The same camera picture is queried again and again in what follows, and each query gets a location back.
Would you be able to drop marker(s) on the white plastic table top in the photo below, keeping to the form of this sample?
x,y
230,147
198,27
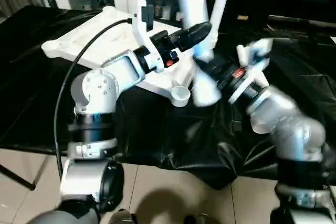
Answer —
x,y
78,37

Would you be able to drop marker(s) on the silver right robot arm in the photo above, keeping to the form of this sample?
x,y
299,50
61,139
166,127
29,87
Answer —
x,y
288,124

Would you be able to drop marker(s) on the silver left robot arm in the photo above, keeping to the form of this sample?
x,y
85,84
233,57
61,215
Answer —
x,y
99,90

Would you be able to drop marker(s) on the small tan block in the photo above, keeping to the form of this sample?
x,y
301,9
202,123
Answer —
x,y
242,17

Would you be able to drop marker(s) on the black mat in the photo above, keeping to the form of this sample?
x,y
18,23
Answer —
x,y
39,90

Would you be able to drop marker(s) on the black left robot foot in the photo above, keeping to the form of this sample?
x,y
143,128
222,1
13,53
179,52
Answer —
x,y
122,217

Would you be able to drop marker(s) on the black slanted stand leg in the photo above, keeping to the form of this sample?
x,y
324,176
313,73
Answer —
x,y
18,178

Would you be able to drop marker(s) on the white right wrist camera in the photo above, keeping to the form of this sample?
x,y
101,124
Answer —
x,y
258,51

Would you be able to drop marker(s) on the black rail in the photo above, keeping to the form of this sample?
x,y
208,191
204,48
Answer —
x,y
302,22

